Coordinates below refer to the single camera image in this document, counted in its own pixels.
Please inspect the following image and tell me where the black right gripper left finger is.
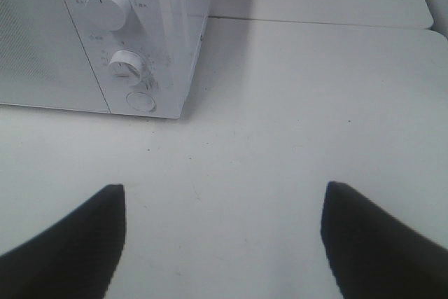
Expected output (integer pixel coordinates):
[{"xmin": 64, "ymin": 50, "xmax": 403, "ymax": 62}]
[{"xmin": 1, "ymin": 184, "xmax": 125, "ymax": 298}]

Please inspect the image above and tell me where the round white door button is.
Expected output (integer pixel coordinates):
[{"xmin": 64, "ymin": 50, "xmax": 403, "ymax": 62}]
[{"xmin": 126, "ymin": 92, "xmax": 155, "ymax": 112}]

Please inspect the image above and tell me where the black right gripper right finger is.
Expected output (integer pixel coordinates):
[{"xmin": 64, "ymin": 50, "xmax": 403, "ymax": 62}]
[{"xmin": 321, "ymin": 181, "xmax": 447, "ymax": 298}]

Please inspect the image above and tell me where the white microwave oven body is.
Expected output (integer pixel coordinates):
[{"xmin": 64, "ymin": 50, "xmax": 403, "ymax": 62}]
[{"xmin": 64, "ymin": 0, "xmax": 211, "ymax": 119}]

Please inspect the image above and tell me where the white microwave knob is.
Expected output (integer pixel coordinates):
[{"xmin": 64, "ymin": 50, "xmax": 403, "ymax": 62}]
[
  {"xmin": 85, "ymin": 0, "xmax": 132, "ymax": 32},
  {"xmin": 108, "ymin": 50, "xmax": 146, "ymax": 86}
]

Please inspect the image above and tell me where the white microwave door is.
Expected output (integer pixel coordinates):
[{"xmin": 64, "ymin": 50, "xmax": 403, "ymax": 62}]
[{"xmin": 1, "ymin": 0, "xmax": 109, "ymax": 113}]

